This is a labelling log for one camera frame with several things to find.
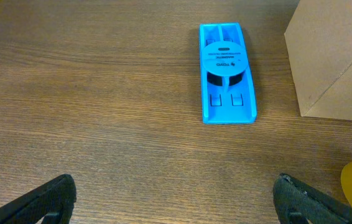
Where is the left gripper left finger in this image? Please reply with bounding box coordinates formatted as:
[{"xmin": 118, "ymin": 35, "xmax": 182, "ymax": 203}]
[{"xmin": 0, "ymin": 174, "xmax": 76, "ymax": 224}]

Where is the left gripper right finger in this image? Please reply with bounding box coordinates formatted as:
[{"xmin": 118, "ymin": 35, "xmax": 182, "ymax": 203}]
[{"xmin": 272, "ymin": 173, "xmax": 352, "ymax": 224}]

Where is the blue whiteboard eraser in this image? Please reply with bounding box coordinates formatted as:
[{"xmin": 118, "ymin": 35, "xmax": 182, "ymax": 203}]
[{"xmin": 199, "ymin": 22, "xmax": 257, "ymax": 124}]

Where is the brown cardboard box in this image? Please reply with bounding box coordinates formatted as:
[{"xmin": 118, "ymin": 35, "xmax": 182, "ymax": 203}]
[{"xmin": 284, "ymin": 0, "xmax": 352, "ymax": 120}]

